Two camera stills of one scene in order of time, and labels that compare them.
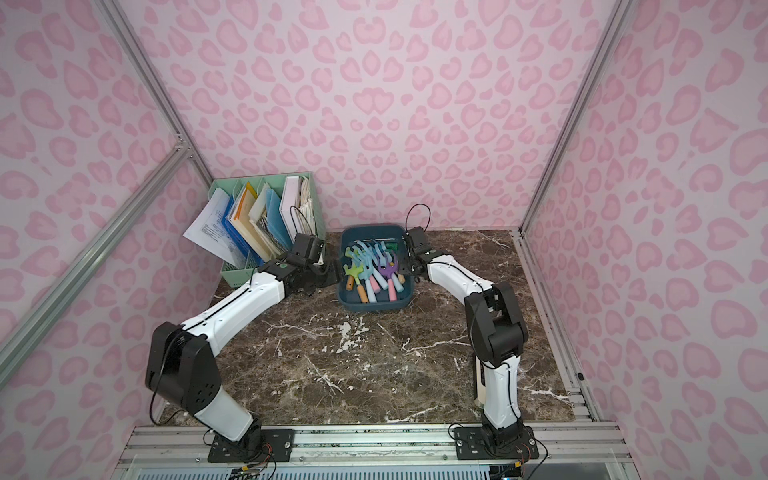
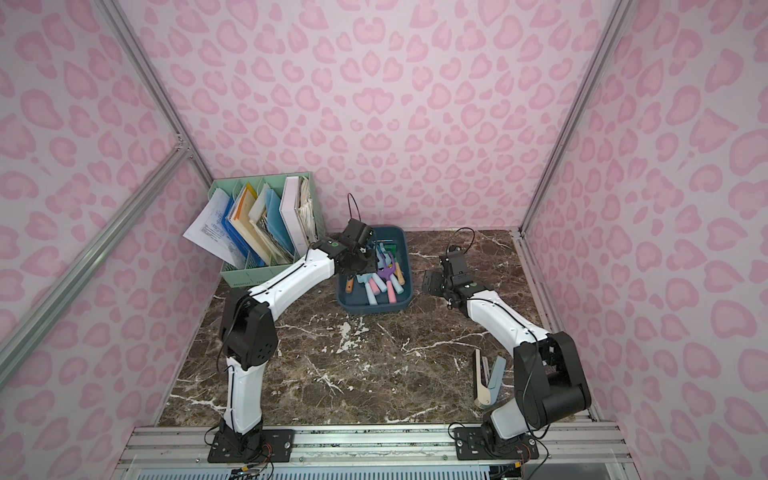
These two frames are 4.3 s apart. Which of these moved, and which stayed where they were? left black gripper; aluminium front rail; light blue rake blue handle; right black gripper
Moved: left black gripper; right black gripper
Stayed: aluminium front rail; light blue rake blue handle
